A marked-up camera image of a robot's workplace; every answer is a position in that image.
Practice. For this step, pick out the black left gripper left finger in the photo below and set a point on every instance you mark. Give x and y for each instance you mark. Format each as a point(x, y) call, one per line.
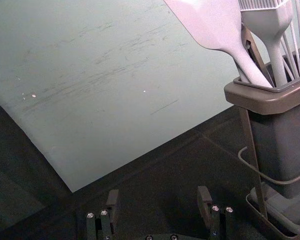
point(97, 226)

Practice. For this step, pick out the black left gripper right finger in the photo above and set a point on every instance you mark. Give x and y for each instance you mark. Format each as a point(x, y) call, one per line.
point(221, 225)

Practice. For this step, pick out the grey drip tray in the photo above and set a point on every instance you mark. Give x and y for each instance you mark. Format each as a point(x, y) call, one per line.
point(285, 207)

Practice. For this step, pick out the black rack with steel bars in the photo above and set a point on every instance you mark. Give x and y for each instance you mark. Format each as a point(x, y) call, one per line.
point(252, 155)

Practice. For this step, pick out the black table cloth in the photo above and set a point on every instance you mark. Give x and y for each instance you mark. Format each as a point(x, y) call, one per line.
point(165, 170)

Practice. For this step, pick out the grey plastic utensil holder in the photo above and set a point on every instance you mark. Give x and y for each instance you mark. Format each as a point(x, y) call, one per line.
point(282, 140)

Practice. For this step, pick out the steel kitchen tongs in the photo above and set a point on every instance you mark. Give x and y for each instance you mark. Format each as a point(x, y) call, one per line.
point(252, 47)

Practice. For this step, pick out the pale grey silicone spatula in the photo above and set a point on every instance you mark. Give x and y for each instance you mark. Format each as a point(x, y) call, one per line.
point(212, 27)

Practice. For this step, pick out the pale grey basting brush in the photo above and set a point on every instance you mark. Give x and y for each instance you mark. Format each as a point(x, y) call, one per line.
point(267, 30)

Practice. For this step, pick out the plain pale wall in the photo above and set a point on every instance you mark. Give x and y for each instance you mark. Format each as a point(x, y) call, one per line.
point(90, 87)

